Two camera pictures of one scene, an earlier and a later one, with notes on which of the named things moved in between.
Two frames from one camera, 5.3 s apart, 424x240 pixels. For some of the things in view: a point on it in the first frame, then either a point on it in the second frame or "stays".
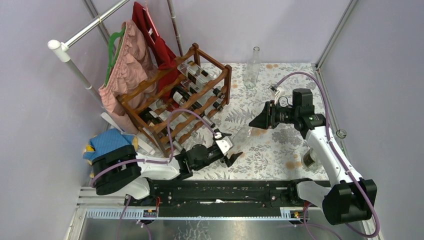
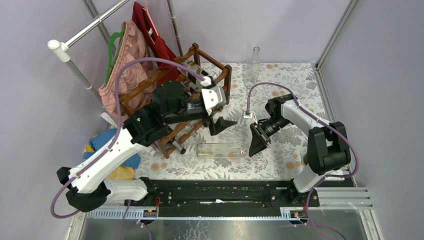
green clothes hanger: x=115 y=44 stays
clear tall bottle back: x=253 y=69 stays
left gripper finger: x=232 y=158 → x=220 y=125
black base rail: x=187 y=198 stays
